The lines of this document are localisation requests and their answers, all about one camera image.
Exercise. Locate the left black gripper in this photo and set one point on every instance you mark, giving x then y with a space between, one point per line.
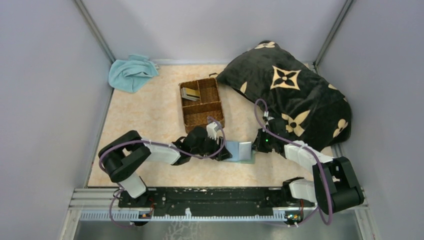
217 148

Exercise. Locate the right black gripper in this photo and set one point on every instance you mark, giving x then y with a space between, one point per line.
257 145

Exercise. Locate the green leather card holder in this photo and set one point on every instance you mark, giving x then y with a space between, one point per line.
242 152

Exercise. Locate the brown woven divided basket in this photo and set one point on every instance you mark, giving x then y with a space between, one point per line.
196 112

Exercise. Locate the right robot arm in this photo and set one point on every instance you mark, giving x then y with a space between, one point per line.
334 186

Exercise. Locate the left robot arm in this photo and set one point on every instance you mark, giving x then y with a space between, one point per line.
121 158

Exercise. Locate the gold card stack in basket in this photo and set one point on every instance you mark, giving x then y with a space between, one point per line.
190 94

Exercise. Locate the black floral pillow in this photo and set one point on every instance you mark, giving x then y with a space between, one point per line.
310 108

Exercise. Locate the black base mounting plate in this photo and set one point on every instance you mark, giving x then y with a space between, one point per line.
212 201

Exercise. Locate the light blue cloth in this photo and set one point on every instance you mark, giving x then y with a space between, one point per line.
132 74

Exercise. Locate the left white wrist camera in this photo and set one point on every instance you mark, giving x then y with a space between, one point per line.
212 130

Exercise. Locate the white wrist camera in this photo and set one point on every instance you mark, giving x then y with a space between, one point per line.
212 130
266 116

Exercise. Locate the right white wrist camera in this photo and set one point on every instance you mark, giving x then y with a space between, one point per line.
266 116

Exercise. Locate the aluminium frame rail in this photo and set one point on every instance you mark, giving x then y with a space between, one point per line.
102 204

